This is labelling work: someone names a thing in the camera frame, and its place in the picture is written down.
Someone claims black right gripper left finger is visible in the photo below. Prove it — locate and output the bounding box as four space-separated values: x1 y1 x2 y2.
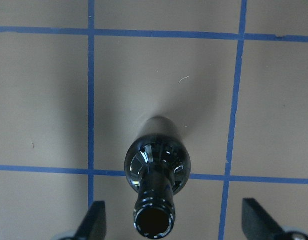
73 200 106 240

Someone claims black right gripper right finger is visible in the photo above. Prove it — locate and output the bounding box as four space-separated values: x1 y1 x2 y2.
242 198 285 240

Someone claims dark wine bottle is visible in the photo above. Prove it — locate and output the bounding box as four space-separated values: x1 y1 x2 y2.
124 116 191 240

